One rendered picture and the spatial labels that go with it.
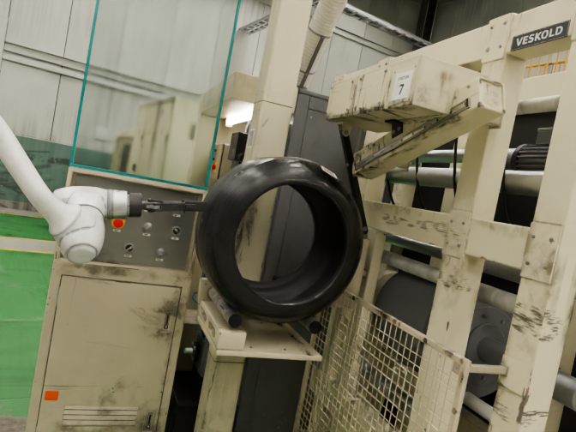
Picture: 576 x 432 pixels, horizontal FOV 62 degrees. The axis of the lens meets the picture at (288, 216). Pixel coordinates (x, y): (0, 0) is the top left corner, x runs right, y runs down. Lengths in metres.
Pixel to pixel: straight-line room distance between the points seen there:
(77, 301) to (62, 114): 8.77
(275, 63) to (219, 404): 1.35
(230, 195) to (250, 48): 10.63
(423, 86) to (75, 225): 1.02
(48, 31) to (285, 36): 9.15
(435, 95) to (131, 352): 1.56
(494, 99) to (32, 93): 9.84
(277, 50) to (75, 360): 1.47
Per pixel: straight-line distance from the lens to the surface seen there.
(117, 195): 1.52
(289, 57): 1.96
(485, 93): 1.48
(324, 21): 2.43
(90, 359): 2.21
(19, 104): 10.72
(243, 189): 1.49
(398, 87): 1.53
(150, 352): 2.22
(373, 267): 2.08
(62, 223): 1.37
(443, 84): 1.51
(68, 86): 10.80
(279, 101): 1.92
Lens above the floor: 1.34
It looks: 3 degrees down
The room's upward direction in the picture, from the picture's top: 11 degrees clockwise
